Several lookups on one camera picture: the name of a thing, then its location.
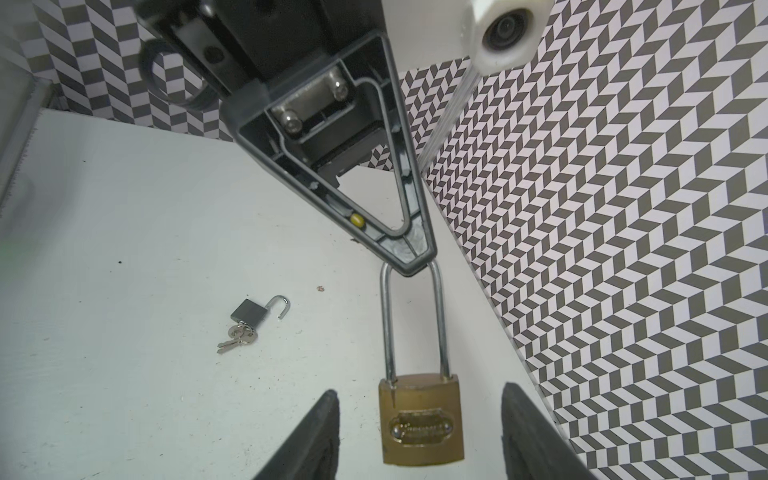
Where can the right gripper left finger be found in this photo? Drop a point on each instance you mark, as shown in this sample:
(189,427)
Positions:
(311,452)

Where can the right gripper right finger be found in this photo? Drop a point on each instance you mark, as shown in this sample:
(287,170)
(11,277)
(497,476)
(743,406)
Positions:
(532,447)

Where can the brass long-shackle padlock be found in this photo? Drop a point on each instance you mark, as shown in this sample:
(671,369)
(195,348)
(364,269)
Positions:
(421,420)

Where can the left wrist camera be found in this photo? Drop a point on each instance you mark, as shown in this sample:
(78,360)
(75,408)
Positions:
(496,35)

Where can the black padlock with keys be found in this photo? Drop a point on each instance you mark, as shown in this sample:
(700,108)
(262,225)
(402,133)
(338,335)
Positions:
(247,318)

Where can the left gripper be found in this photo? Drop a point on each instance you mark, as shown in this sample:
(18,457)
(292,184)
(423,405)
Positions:
(331,124)

